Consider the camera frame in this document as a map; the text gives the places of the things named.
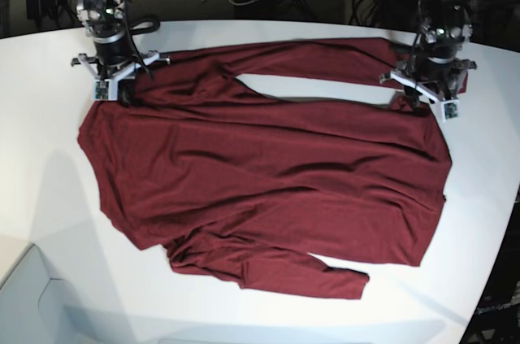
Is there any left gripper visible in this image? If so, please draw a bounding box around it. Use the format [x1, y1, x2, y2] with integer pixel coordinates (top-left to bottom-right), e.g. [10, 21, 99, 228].
[379, 57, 477, 111]

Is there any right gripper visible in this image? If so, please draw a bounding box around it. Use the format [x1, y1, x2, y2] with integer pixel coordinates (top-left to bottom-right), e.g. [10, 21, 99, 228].
[71, 41, 171, 107]

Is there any dark red t-shirt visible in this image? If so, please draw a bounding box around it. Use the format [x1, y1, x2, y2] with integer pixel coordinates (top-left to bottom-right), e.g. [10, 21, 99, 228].
[78, 38, 452, 299]

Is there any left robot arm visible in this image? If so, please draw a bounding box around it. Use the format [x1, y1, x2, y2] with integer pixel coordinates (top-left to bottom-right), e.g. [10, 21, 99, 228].
[379, 0, 477, 121]

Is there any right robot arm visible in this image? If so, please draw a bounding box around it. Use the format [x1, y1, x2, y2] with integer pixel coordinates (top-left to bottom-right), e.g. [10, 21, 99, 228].
[71, 0, 170, 107]

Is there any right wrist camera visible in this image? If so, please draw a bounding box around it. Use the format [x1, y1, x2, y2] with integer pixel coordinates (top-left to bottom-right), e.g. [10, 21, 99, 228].
[93, 80, 119, 102]

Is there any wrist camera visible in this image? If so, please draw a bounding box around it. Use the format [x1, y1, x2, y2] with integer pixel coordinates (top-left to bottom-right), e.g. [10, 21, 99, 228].
[93, 80, 119, 102]
[440, 99, 460, 122]

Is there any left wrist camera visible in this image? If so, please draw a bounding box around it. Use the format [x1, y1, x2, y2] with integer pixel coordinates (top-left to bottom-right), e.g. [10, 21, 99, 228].
[440, 99, 460, 122]

